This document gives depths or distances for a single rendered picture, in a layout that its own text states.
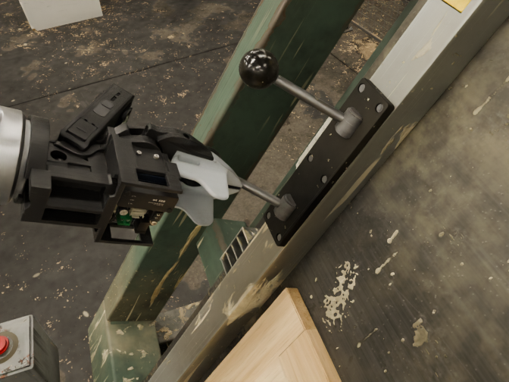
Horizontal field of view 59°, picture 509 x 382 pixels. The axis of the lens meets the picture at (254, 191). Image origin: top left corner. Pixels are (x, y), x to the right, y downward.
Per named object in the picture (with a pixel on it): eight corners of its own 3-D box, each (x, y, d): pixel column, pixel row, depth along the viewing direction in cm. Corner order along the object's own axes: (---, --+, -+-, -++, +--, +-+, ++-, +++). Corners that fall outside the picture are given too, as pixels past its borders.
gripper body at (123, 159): (157, 249, 41) (10, 238, 34) (142, 185, 46) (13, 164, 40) (192, 189, 37) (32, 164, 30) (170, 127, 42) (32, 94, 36)
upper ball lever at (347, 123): (347, 135, 47) (235, 70, 44) (369, 106, 45) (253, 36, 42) (349, 151, 43) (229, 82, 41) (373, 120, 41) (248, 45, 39)
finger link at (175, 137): (201, 184, 45) (116, 170, 40) (196, 173, 46) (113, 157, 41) (221, 148, 43) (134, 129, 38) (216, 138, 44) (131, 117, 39)
